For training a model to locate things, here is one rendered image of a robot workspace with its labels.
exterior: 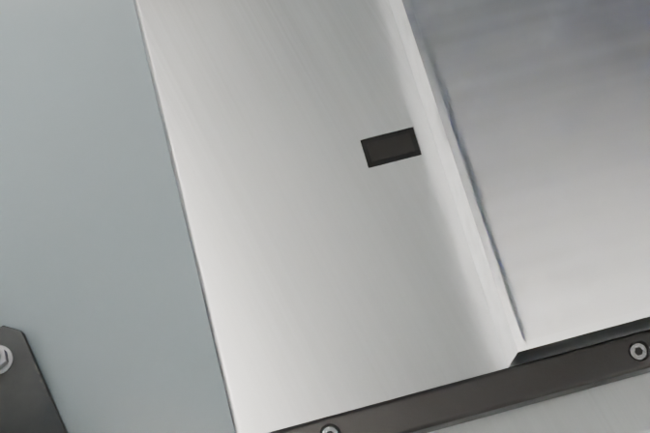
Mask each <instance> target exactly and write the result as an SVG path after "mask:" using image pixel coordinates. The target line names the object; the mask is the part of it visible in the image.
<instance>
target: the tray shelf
mask: <svg viewBox="0 0 650 433"><path fill-rule="evenodd" d="M133 3H134V7H135V12H136V16H137V20H138V24H139V29H140V33H141V37H142V40H143V45H144V49H145V53H146V57H147V62H148V66H149V70H150V74H151V78H152V82H153V86H154V90H155V95H156V99H157V103H158V107H159V111H160V115H161V119H162V127H163V131H164V135H165V139H166V144H167V148H168V152H169V155H170V160H171V164H172V168H173V172H174V177H175V181H176V185H177V188H178V193H179V197H180V201H181V205H182V209H183V214H184V218H185V222H186V225H187V230H188V234H189V238H190V242H191V247H192V254H193V258H194V263H195V266H196V270H197V274H198V279H199V283H200V287H201V291H202V296H203V300H204V303H205V307H206V312H207V316H208V320H209V324H210V329H211V333H212V336H213V340H214V345H215V349H216V353H217V357H218V362H219V366H220V370H221V374H222V381H223V385H224V389H225V393H226V398H227V402H228V406H229V410H230V415H231V418H232V422H233V426H234V431H235V433H268V432H272V431H276V430H279V429H283V428H286V427H289V426H293V425H297V424H300V423H304V422H308V421H312V420H315V419H322V418H325V417H328V416H332V415H335V414H339V413H343V412H347V411H350V410H354V409H358V408H361V407H365V406H368V405H371V404H375V403H379V402H383V401H386V400H390V399H394V398H397V397H401V396H405V395H407V394H411V393H415V392H419V391H422V390H429V389H432V388H436V387H440V386H443V385H447V384H451V383H454V382H457V381H461V380H465V379H468V378H472V377H476V376H479V375H483V374H487V373H490V372H493V371H497V370H501V369H504V368H508V364H507V362H506V359H505V356H504V353H503V350H502V347H501V344H500V341H499V338H498V335H497V332H496V329H495V326H494V323H493V320H492V317H491V314H490V311H489V308H488V303H487V300H486V297H485V294H484V291H483V287H482V284H481V281H480V279H479V276H478V273H477V270H476V267H475V264H474V261H473V258H472V255H471V252H470V248H469V245H468V242H467V240H466V237H465V234H464V231H463V228H462V225H461V222H460V219H459V216H458V210H457V207H456V204H455V201H454V198H453V195H452V193H451V190H450V187H449V184H448V181H447V178H446V175H445V172H444V168H443V165H442V162H441V159H440V156H439V154H438V151H437V148H436V145H435V142H434V139H433V136H432V133H431V129H430V126H429V123H428V118H427V115H426V112H425V110H424V107H423V104H422V101H421V98H420V95H419V91H418V88H417V85H416V82H415V79H414V76H413V73H412V71H411V68H410V65H409V62H408V59H407V56H406V52H405V49H404V46H403V43H402V40H401V37H400V34H399V29H398V27H397V24H396V21H395V18H394V15H393V11H392V8H391V5H390V2H389V0H133ZM409 128H413V130H414V132H415V135H416V138H417V141H418V144H419V147H420V151H421V155H419V156H416V157H412V158H408V159H401V160H398V161H394V162H390V163H386V164H382V165H378V166H374V167H371V168H369V167H368V164H367V161H366V157H365V154H364V151H363V147H362V144H361V140H364V139H368V138H372V137H375V136H379V135H383V134H387V133H391V132H395V131H398V130H405V129H409ZM429 433H650V372H648V373H644V374H640V375H637V376H634V377H630V378H627V379H623V380H619V381H616V382H612V383H608V384H605V385H601V386H598V387H594V388H591V389H588V390H581V391H578V392H574V393H570V394H567V395H563V396H559V397H556V398H552V399H549V400H546V401H542V402H538V403H535V404H531V405H527V406H524V407H520V408H516V409H513V410H510V411H506V412H503V413H499V414H495V415H492V416H488V417H484V418H481V419H474V420H471V421H468V422H464V423H461V424H457V425H453V426H450V427H446V428H442V429H439V430H435V431H431V432H429Z"/></svg>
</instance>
